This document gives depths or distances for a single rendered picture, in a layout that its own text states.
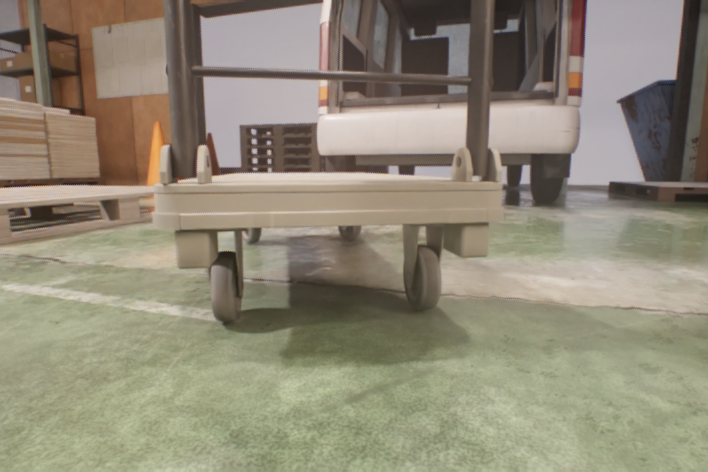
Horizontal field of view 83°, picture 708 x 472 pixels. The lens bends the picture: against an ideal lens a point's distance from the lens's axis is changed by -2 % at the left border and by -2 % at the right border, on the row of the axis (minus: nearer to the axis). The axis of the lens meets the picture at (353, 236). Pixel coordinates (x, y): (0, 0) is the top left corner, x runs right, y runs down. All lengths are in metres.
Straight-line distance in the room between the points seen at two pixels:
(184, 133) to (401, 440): 0.34
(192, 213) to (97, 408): 0.20
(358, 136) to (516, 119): 0.85
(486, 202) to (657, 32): 6.31
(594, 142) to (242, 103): 5.33
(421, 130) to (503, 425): 2.04
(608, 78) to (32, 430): 6.41
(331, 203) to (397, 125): 1.95
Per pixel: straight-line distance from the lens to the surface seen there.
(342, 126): 2.46
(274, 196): 0.42
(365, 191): 0.43
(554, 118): 2.37
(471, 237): 0.48
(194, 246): 0.44
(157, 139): 4.76
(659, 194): 3.39
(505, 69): 4.39
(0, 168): 4.49
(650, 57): 6.65
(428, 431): 0.38
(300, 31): 7.06
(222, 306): 0.56
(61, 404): 0.49
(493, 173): 0.48
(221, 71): 0.45
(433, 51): 4.44
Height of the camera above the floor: 0.22
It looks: 10 degrees down
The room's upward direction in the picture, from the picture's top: straight up
